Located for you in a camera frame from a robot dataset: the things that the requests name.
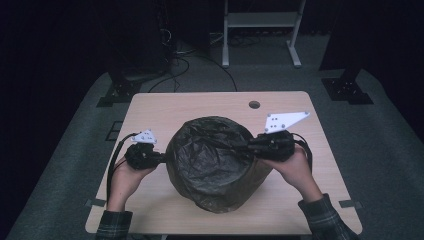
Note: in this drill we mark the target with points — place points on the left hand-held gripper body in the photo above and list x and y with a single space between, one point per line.
143 153

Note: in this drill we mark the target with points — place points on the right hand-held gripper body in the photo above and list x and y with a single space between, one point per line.
275 143

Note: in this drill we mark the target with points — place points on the black plastic trash bag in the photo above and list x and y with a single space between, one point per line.
213 163

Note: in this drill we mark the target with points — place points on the person's left hand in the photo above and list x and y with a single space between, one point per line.
125 183

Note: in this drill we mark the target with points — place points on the person's right hand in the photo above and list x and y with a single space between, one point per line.
296 173

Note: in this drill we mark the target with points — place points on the black stand base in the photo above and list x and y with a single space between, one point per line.
120 90
346 88

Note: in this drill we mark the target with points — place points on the grey tape strip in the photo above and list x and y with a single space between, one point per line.
96 202
350 203

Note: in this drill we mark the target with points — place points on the white metal stand frame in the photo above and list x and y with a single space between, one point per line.
260 20

